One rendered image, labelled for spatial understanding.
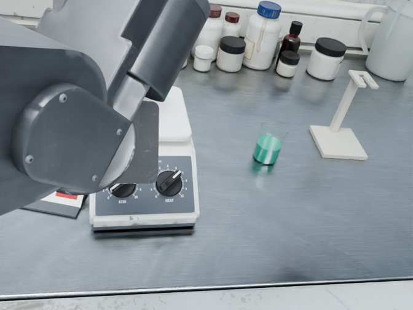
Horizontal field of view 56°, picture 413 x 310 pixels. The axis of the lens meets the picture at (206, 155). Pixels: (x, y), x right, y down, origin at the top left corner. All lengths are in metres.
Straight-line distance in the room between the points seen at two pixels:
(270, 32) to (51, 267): 0.60
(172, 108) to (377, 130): 0.43
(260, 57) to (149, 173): 0.59
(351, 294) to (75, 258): 0.32
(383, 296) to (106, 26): 0.44
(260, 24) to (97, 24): 0.66
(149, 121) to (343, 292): 0.31
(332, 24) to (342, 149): 0.42
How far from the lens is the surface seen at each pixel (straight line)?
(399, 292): 0.55
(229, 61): 0.83
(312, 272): 0.51
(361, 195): 0.64
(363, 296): 0.52
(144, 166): 0.31
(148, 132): 0.31
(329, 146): 0.69
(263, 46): 0.85
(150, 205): 0.47
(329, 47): 0.89
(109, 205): 0.47
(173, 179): 0.46
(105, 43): 0.19
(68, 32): 0.20
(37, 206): 0.52
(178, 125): 0.50
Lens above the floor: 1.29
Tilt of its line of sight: 40 degrees down
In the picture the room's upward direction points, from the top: 12 degrees clockwise
